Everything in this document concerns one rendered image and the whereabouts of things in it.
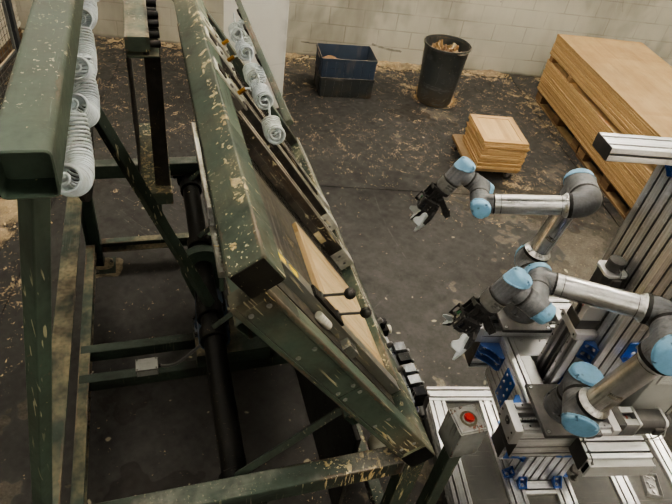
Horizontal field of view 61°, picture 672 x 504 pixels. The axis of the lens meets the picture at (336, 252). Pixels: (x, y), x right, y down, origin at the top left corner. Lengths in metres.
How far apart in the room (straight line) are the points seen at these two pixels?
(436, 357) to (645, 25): 5.80
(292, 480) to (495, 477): 1.24
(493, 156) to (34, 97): 4.50
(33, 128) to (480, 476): 2.54
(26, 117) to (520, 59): 7.12
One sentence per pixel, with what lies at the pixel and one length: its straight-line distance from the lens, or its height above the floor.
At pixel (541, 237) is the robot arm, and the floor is 1.37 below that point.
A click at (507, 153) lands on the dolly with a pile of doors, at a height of 0.30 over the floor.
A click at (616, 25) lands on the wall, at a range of 8.25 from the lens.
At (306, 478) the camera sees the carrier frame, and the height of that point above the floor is 0.79.
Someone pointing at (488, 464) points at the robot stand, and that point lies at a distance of 3.13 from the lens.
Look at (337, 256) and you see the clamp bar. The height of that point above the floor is 0.98.
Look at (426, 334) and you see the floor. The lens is 3.81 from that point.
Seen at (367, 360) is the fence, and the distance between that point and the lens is 2.11.
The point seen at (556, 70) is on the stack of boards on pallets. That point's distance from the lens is 7.01.
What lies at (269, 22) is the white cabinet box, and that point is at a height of 0.85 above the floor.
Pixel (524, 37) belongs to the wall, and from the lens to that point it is 7.80.
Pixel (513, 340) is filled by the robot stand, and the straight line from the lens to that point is 2.63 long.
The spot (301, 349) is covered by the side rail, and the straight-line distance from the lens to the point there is 1.53.
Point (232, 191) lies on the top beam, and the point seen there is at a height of 1.90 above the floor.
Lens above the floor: 2.76
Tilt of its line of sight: 41 degrees down
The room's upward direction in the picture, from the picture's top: 10 degrees clockwise
